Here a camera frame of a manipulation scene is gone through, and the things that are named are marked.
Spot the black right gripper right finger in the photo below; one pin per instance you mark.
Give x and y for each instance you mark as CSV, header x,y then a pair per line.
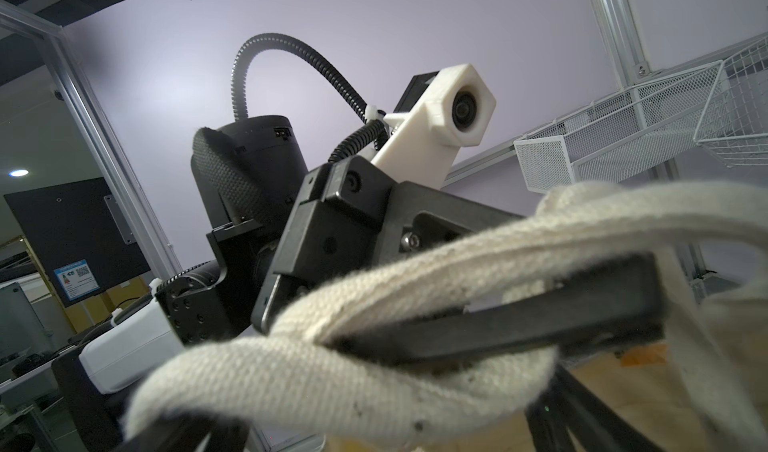
x,y
568,413

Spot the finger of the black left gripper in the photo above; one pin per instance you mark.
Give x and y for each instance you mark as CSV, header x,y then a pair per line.
x,y
610,306

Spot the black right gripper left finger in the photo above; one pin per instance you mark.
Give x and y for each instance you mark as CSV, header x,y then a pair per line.
x,y
188,433

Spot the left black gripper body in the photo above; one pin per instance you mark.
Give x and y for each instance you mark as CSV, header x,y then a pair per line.
x,y
351,216

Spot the cream floral tote bag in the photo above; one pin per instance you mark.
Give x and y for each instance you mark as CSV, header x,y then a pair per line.
x,y
291,377

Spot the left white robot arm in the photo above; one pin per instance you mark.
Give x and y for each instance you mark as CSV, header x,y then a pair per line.
x,y
281,230

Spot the small white mesh basket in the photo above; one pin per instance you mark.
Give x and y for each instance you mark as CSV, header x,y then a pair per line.
x,y
620,136

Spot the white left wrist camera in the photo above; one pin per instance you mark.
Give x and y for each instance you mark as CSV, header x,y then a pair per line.
x,y
453,112

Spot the long white wire basket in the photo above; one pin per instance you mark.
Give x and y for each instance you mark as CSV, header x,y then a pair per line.
x,y
733,126

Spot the black wall monitor panel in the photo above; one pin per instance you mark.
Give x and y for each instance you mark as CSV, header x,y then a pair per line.
x,y
80,237

